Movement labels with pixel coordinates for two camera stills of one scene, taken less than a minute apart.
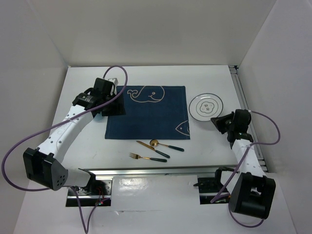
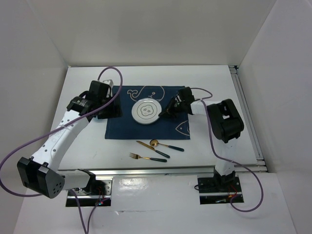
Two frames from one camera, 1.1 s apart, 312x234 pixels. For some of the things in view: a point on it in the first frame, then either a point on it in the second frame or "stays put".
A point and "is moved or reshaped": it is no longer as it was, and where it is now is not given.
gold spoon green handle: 155,143 stays put
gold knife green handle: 151,147 stays put
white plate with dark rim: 204,107 is moved or reshaped
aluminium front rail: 206,171 stays put
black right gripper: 218,122 -> 169,110
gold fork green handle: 136,156 stays put
